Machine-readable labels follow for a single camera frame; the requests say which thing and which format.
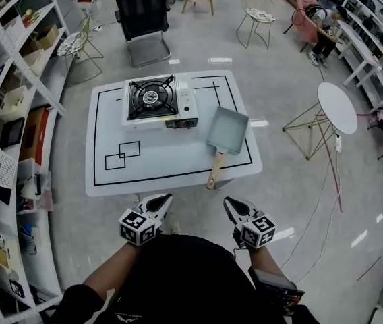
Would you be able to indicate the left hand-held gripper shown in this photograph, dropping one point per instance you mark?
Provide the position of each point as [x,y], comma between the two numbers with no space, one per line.
[137,228]

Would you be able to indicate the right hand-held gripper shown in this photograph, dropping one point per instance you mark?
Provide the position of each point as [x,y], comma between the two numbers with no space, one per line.
[257,231]

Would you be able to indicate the white portable gas stove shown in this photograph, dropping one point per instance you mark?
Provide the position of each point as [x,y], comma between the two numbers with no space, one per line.
[186,93]

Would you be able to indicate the person's right forearm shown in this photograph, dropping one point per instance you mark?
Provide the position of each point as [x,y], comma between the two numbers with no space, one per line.
[267,262]

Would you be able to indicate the person's left forearm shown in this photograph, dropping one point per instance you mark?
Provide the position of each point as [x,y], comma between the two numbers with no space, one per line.
[114,268]

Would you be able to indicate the person's beige shoe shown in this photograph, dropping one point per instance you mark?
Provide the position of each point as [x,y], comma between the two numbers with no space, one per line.
[175,226]

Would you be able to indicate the person's black clothing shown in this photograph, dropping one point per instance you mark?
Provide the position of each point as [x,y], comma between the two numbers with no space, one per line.
[184,275]

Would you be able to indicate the black screen device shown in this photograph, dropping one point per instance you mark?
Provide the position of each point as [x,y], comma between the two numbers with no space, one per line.
[275,285]

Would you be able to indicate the white power strip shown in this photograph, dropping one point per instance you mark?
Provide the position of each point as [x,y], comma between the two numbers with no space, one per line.
[338,144]

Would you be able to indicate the white metal shelving unit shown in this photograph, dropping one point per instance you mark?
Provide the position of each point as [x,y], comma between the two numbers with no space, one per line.
[41,235]

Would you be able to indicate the clear plastic storage bin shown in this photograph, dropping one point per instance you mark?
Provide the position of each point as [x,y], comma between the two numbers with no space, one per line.
[34,186]

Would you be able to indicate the white round side table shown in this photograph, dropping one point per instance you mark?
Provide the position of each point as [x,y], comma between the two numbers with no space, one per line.
[336,106]

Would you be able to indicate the red and orange flat box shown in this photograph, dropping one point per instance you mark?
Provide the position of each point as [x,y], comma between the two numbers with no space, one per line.
[34,133]

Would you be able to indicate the black and white printed card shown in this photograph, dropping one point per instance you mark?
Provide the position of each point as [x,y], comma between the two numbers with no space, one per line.
[16,289]

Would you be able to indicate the black tray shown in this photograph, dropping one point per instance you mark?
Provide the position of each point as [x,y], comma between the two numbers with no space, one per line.
[11,132]

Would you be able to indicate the cream plastic bin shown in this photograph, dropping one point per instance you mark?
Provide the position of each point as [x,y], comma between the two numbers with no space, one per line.
[34,62]
[14,105]

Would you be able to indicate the pink armchair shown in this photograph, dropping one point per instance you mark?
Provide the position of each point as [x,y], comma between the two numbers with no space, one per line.
[304,29]

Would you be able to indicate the black mesh office chair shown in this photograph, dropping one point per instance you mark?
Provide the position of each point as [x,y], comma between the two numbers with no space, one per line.
[141,12]

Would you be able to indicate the brown cardboard box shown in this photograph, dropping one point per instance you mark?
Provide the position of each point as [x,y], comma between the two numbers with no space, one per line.
[48,37]

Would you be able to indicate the long white desk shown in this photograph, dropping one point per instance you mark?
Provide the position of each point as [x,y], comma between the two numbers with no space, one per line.
[356,42]

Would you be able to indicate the grey refrigerator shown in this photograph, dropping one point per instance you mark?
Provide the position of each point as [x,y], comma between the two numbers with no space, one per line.
[60,2]

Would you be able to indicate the colourful toys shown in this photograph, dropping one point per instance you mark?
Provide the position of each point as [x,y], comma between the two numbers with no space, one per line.
[31,15]

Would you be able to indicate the white shelving with dark items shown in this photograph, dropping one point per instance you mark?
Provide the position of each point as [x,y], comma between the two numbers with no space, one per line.
[373,3]

